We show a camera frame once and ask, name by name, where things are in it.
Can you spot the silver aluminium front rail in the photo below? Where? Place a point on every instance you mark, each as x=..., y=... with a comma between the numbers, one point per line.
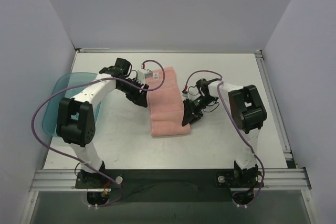
x=270, y=179

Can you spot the silver aluminium back rail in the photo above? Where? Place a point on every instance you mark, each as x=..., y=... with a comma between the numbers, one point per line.
x=92, y=50

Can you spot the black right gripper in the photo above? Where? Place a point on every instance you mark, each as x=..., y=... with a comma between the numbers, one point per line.
x=194, y=108

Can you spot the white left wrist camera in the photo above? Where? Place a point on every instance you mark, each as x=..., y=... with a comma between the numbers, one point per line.
x=143, y=74

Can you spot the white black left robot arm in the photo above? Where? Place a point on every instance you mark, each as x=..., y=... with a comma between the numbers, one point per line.
x=76, y=123

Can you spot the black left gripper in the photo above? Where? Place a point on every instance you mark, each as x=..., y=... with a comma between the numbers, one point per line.
x=133, y=92

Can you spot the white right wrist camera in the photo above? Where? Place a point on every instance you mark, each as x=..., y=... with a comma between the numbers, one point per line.
x=185, y=93

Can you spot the silver aluminium rail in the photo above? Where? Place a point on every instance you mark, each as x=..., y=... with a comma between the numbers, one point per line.
x=270, y=179
x=92, y=50
x=286, y=148

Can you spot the silver aluminium right rail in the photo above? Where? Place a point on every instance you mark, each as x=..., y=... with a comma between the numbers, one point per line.
x=286, y=148

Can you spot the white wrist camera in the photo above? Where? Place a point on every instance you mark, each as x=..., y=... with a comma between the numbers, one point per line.
x=185, y=93
x=143, y=74

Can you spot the pink terry towel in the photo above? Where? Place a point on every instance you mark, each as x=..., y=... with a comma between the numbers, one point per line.
x=165, y=104

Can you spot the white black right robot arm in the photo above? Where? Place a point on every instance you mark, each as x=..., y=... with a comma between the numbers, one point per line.
x=245, y=110

